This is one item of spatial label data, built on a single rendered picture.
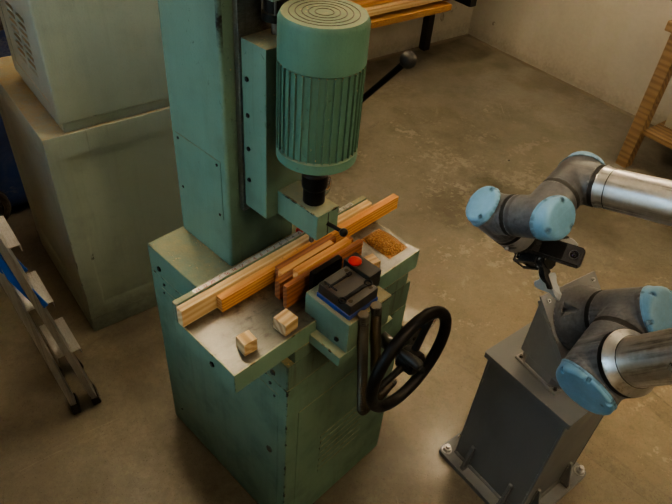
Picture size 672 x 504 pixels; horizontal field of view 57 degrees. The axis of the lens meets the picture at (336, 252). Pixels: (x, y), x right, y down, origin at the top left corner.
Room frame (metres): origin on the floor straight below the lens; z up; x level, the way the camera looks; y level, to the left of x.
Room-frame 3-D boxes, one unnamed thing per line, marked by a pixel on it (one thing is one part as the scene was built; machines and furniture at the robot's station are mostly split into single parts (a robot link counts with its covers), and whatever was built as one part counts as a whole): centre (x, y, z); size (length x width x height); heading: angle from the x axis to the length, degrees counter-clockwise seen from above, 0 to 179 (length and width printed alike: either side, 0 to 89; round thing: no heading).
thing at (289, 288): (1.07, 0.02, 0.93); 0.25 x 0.01 x 0.07; 139
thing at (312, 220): (1.17, 0.08, 1.03); 0.14 x 0.07 x 0.09; 49
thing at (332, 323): (0.98, -0.04, 0.92); 0.15 x 0.13 x 0.09; 139
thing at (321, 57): (1.16, 0.06, 1.35); 0.18 x 0.18 x 0.31
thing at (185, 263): (1.24, 0.15, 0.76); 0.57 x 0.45 x 0.09; 49
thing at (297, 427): (1.24, 0.15, 0.36); 0.58 x 0.45 x 0.71; 49
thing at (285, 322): (0.92, 0.09, 0.92); 0.04 x 0.04 x 0.03; 52
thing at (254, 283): (1.17, 0.05, 0.92); 0.60 x 0.02 x 0.04; 139
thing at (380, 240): (1.23, -0.12, 0.91); 0.10 x 0.07 x 0.02; 49
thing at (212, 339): (1.04, 0.03, 0.87); 0.61 x 0.30 x 0.06; 139
